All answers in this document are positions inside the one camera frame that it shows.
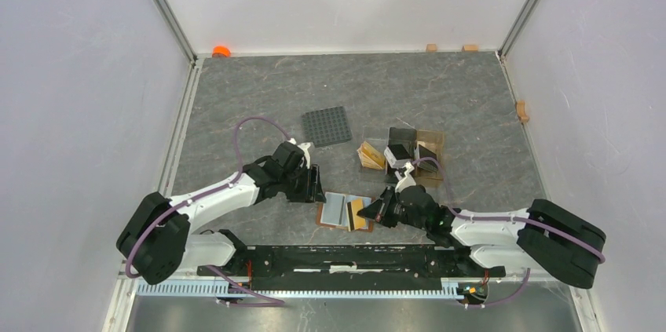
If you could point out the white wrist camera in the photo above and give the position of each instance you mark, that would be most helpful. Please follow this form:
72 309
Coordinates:
404 177
304 147

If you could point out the orange round cap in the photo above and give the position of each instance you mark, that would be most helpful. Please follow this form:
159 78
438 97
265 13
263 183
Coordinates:
220 51

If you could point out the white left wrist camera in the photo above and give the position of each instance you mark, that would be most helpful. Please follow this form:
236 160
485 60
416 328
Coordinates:
304 147

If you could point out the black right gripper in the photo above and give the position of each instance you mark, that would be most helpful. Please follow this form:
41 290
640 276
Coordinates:
378 210

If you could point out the gold credit card stack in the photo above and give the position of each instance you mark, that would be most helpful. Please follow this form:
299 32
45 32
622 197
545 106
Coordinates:
370 157

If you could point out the black credit card stack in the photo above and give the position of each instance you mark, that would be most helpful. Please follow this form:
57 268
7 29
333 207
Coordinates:
404 136

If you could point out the white slotted cable duct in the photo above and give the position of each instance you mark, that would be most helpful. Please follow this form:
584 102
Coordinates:
217 287

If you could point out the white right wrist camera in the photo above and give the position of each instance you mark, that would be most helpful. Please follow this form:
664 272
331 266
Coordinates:
404 177

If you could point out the brown leather card holder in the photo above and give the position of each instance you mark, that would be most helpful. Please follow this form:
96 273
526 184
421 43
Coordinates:
347 198

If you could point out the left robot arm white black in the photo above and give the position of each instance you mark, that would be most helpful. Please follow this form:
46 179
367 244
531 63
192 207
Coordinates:
162 235

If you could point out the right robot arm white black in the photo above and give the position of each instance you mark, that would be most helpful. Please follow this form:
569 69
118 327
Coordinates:
543 236

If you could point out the dark grey studded baseplate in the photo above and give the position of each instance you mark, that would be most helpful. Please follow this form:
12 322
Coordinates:
326 127

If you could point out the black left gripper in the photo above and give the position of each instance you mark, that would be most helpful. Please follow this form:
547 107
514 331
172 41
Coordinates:
312 191

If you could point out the curved wooden piece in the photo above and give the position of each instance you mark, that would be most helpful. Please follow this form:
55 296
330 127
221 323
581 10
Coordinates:
521 111

